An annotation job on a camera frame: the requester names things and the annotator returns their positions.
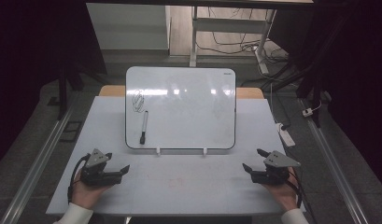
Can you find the wooden table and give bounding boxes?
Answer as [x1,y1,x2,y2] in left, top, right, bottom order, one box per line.
[98,85,265,100]

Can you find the black floor cable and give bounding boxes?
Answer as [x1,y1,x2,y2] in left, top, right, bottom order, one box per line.
[196,7,290,63]

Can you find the thin white cable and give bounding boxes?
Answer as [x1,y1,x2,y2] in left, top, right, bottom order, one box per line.
[268,81,284,125]

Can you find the black metal stand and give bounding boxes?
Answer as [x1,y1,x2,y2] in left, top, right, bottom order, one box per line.
[48,60,109,121]

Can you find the black rectangular floor frame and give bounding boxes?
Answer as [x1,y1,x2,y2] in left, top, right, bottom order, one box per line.
[59,120,83,144]

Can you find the whiteboard marker with black cap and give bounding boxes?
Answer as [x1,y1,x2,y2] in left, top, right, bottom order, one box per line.
[139,110,149,146]

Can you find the white whiteboard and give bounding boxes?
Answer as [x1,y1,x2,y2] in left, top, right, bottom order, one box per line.
[124,65,237,150]

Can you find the left hand-held gripper black cable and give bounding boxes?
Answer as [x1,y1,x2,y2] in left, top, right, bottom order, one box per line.
[66,153,92,205]

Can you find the white desk frame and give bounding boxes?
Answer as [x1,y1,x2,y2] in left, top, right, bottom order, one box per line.
[189,6,277,76]

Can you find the person's left hand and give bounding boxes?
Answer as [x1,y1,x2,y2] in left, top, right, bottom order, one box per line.
[70,177,114,210]

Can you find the hand-held gripper black cable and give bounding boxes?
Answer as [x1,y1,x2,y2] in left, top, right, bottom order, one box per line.
[284,173,318,224]
[66,153,92,205]

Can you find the person's right hand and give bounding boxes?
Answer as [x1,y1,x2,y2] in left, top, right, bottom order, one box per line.
[261,167,301,213]

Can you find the aluminium rail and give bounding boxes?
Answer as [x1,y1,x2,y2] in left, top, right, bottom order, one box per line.
[0,101,78,224]
[298,97,371,224]

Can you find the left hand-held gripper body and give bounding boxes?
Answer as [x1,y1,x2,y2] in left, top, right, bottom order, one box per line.
[80,148,123,188]

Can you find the white cabinet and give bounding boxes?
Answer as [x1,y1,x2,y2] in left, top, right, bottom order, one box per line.
[85,3,172,51]

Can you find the right hand-held gripper black cable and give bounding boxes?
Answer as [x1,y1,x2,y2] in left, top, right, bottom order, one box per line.
[284,173,318,224]

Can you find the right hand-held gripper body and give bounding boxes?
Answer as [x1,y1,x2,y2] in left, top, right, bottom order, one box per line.
[250,150,302,187]

